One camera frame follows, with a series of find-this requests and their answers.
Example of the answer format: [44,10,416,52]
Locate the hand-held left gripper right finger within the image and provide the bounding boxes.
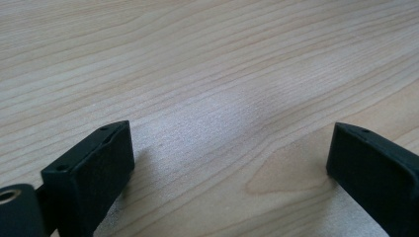
[325,121,419,237]

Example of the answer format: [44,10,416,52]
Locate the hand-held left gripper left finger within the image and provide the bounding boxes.
[41,119,135,237]

